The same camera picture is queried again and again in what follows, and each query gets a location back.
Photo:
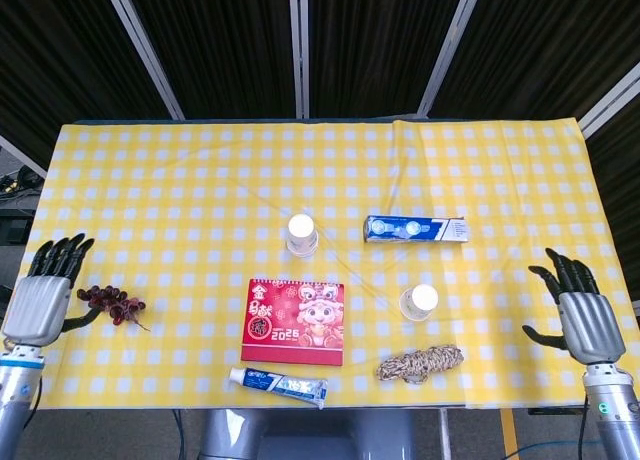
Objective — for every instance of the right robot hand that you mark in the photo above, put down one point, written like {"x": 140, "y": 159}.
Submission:
{"x": 590, "y": 327}

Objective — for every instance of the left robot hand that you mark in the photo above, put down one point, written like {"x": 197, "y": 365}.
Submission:
{"x": 37, "y": 310}

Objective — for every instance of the dark red grape bunch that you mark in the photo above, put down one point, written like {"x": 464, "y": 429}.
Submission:
{"x": 122, "y": 307}

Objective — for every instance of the white table leg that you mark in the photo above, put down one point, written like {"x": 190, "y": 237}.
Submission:
{"x": 443, "y": 435}

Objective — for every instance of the blue white toothpaste box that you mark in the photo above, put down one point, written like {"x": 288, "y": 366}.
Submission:
{"x": 415, "y": 229}

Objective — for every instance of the yellow white checked tablecloth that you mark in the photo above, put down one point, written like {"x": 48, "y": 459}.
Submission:
{"x": 200, "y": 180}

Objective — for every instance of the blue white toothpaste tube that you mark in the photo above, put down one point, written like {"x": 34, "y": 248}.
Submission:
{"x": 275, "y": 382}

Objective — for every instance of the red desk calendar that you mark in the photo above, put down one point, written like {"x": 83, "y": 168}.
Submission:
{"x": 290, "y": 330}

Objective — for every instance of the grey robot torso base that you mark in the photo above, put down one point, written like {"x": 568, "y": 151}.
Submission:
{"x": 300, "y": 440}

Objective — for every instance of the white metal frame post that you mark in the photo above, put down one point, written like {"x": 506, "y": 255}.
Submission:
{"x": 450, "y": 50}
{"x": 22, "y": 158}
{"x": 299, "y": 50}
{"x": 146, "y": 55}
{"x": 610, "y": 105}

